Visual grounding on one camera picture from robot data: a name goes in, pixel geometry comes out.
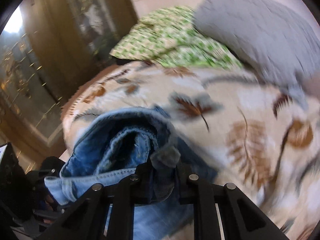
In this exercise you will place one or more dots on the green patterned cloth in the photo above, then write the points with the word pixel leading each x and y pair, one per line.
pixel 167 36

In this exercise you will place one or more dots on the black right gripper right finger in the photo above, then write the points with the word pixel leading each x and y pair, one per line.
pixel 222 212

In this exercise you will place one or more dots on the wooden glass-door cabinet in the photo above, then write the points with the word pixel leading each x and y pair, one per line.
pixel 49 48

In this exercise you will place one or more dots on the beige leaf-print blanket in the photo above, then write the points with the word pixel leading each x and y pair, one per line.
pixel 253 134

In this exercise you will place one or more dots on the grey quilted pillow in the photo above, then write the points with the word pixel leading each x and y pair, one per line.
pixel 273 39

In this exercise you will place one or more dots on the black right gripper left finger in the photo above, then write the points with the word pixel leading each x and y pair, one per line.
pixel 105 212

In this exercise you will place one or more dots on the blue denim jeans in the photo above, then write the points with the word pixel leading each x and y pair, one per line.
pixel 111 148

